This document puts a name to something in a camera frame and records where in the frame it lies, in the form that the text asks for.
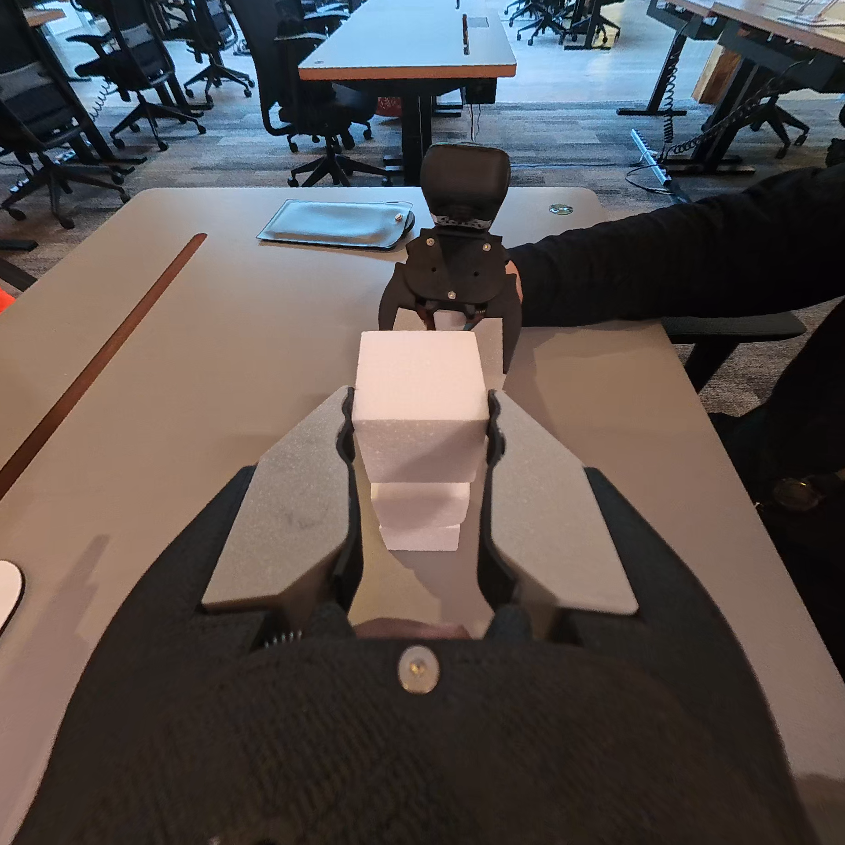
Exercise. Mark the grey power strip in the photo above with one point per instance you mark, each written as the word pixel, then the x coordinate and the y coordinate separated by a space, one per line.
pixel 650 158

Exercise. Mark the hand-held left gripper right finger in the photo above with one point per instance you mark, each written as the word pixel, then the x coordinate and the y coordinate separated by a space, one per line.
pixel 561 535

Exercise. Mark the person's dark clothing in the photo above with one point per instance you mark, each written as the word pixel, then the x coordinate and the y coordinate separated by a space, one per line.
pixel 799 429

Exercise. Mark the long office desk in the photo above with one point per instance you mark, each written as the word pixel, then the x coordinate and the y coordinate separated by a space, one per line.
pixel 409 39

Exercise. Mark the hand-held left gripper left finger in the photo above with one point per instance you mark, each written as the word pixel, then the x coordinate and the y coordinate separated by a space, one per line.
pixel 290 528

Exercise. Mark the round desk sticker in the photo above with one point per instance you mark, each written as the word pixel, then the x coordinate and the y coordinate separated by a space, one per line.
pixel 560 208

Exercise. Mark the white foam cube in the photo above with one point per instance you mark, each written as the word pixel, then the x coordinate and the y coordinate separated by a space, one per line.
pixel 419 389
pixel 422 505

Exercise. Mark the person's right hand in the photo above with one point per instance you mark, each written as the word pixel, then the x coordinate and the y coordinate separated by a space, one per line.
pixel 516 284

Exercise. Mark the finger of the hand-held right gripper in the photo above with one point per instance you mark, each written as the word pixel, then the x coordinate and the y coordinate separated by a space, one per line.
pixel 492 350
pixel 409 322

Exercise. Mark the dark leather pouch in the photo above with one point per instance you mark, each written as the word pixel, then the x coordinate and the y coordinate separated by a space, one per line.
pixel 330 224

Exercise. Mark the person's right forearm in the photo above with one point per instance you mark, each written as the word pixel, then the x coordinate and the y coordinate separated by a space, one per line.
pixel 660 264

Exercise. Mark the black-legged office desk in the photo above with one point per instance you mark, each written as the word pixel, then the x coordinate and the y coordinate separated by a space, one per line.
pixel 759 46

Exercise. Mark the white adjustable stand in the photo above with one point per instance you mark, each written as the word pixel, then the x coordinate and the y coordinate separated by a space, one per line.
pixel 8 594

